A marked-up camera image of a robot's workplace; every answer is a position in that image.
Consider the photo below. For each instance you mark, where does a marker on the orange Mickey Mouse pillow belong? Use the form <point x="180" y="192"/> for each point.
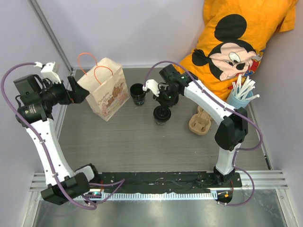
<point x="234" y="40"/>

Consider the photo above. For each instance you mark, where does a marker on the blue straw holder cup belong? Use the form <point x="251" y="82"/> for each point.
<point x="232" y="100"/>

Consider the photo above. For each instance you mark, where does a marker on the black coffee cup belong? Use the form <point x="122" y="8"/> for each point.
<point x="137" y="94"/>

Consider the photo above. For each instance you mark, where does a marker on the aluminium corner frame post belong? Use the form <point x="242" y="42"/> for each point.
<point x="47" y="28"/>

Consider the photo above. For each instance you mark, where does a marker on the translucent single black cup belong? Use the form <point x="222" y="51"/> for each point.
<point x="161" y="122"/>

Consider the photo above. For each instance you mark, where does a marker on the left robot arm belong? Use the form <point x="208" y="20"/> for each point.
<point x="37" y="99"/>

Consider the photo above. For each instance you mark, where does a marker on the white slotted cable duct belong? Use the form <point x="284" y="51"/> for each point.
<point x="152" y="197"/>

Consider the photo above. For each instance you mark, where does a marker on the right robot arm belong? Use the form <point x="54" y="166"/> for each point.
<point x="232" y="123"/>

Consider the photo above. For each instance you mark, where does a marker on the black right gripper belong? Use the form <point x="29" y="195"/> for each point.
<point x="160" y="100"/>

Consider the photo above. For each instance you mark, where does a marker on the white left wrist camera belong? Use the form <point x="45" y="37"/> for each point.
<point x="50" y="71"/>

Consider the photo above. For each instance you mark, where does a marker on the printed paper takeout bag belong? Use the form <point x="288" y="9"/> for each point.
<point x="107" y="86"/>

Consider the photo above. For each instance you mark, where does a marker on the white wrapped straws bundle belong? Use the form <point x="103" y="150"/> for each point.
<point x="242" y="87"/>

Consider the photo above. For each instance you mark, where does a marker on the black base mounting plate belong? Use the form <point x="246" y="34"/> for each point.
<point x="166" y="182"/>

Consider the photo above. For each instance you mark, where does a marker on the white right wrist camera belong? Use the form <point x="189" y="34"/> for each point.
<point x="153" y="86"/>

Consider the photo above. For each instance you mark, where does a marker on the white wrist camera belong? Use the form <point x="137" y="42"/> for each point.
<point x="153" y="86"/>
<point x="50" y="71"/>

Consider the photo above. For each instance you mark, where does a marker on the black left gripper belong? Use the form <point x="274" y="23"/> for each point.
<point x="77" y="95"/>

